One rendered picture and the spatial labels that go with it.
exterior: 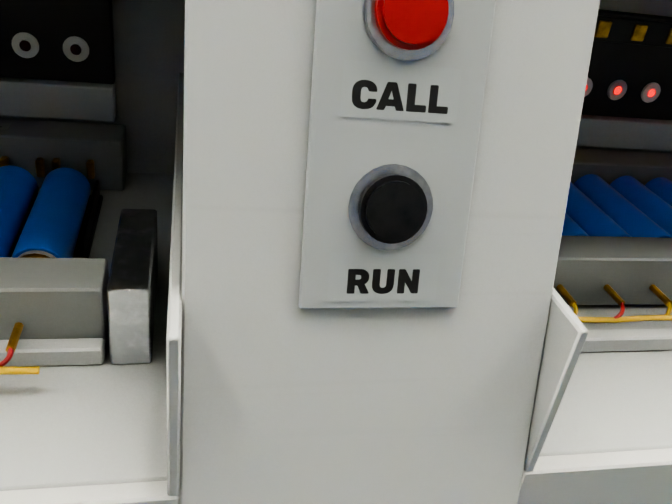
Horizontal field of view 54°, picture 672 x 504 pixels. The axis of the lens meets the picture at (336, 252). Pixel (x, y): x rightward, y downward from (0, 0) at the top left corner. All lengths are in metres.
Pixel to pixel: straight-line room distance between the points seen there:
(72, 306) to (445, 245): 0.11
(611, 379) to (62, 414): 0.18
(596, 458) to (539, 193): 0.09
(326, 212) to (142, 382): 0.09
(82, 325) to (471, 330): 0.11
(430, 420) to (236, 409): 0.05
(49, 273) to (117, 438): 0.05
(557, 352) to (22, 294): 0.15
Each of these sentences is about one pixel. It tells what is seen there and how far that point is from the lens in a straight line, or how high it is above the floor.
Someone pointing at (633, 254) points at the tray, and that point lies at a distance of 0.28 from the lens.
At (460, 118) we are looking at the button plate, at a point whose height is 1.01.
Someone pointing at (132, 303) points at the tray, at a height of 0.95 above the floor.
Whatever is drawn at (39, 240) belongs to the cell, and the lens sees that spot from 0.24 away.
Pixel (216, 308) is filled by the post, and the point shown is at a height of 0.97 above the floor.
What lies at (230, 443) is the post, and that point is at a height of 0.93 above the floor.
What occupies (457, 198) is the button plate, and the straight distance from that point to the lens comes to 0.16.
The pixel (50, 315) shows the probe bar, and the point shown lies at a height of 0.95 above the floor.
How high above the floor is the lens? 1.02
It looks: 15 degrees down
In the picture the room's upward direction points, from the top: 4 degrees clockwise
